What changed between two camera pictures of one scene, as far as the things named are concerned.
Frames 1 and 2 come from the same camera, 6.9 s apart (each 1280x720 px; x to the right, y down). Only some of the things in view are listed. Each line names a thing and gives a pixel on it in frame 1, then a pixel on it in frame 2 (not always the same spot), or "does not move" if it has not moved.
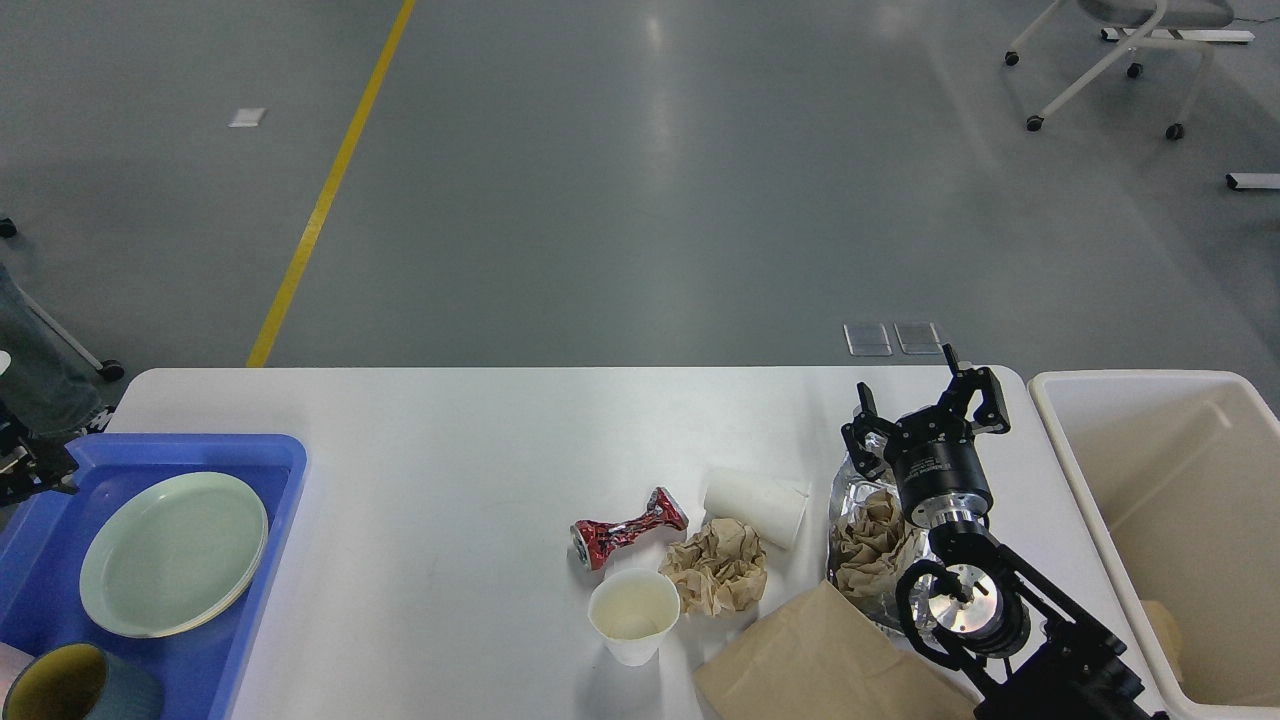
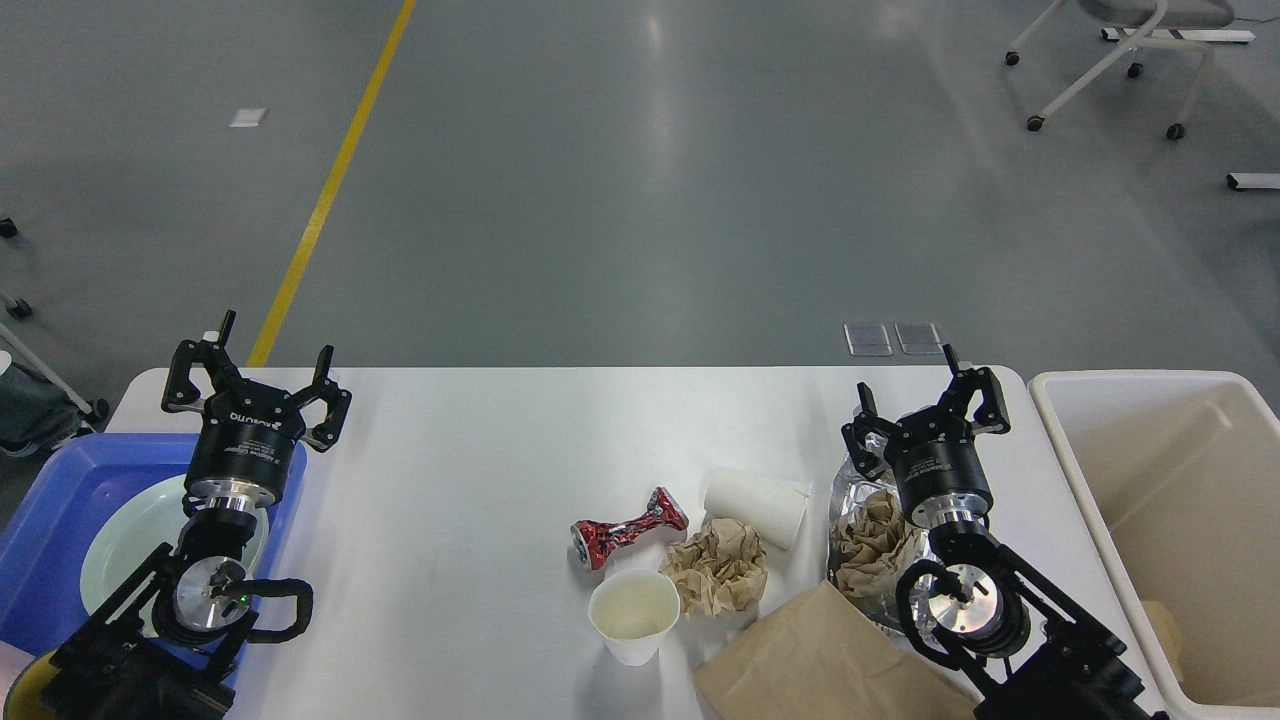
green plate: x=171 y=552 does not move
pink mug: x=13 y=662 does not move
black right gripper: x=940 y=468 does not move
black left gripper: x=30 y=463 to x=244 y=452
